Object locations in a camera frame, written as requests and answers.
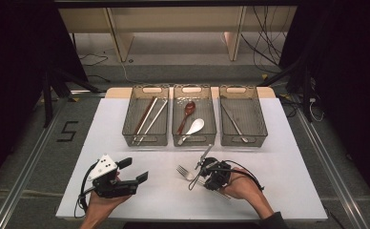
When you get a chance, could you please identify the white plug with cable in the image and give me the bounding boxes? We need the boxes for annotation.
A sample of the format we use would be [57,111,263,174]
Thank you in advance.
[308,97,324,122]

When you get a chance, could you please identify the beige wooden desk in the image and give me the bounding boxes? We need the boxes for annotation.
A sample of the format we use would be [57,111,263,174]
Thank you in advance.
[58,5,298,63]

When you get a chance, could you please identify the black tripod stand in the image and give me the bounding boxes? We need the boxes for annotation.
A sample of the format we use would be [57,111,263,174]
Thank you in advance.
[258,60,315,123]
[41,68,102,128]

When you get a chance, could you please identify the person's left hand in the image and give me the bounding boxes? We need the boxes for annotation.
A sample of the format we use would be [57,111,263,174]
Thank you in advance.
[84,193,132,222]

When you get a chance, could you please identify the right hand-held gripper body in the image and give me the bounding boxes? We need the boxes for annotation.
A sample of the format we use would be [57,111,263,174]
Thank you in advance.
[195,144,233,185]

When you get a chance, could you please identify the thin black floor cable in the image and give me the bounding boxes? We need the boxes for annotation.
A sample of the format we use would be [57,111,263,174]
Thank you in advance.
[78,52,110,68]

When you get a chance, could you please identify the white table sheet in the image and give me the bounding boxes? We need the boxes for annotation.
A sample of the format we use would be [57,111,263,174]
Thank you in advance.
[55,96,329,222]

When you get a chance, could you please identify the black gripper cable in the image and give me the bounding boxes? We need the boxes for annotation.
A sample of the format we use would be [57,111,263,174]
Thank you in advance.
[219,159,265,193]
[73,161,99,219]

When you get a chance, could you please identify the white chopstick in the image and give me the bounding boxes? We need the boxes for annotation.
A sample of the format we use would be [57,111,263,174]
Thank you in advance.
[134,96,159,144]
[137,99,169,146]

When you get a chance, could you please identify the white ceramic spoon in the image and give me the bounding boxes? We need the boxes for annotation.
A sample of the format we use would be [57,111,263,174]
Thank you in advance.
[176,117,206,147]

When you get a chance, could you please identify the short aluminium floor rail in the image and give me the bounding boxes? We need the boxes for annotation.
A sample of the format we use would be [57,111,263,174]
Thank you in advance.
[70,90,107,97]

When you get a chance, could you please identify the silver metal knife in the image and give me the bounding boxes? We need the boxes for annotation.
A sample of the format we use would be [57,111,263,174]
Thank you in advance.
[220,103,250,144]

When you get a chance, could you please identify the transparent grey plastic bin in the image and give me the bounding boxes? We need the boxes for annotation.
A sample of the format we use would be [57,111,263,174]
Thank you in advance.
[121,84,171,148]
[218,84,269,148]
[172,83,218,148]

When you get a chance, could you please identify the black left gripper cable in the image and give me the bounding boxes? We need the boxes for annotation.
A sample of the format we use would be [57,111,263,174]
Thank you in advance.
[73,161,99,219]

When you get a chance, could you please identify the black cable bundle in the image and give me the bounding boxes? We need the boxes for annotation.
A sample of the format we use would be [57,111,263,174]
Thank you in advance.
[239,5,297,74]

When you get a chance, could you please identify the black curtain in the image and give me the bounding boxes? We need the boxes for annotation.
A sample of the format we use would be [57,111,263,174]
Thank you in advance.
[279,0,370,211]
[0,0,90,195]

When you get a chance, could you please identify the person's right hand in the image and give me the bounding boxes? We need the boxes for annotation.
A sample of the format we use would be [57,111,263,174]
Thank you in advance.
[219,168,263,204]

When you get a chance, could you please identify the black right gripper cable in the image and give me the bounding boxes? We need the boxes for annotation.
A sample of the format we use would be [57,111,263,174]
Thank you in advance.
[219,159,265,193]

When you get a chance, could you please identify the brown wooden spoon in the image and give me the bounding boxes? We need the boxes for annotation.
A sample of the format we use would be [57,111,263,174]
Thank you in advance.
[175,100,197,136]

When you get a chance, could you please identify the white floor cable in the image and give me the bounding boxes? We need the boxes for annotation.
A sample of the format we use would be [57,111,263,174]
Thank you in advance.
[119,60,139,85]

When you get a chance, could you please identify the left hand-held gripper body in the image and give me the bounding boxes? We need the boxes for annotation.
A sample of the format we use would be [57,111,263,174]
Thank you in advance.
[87,154,139,198]

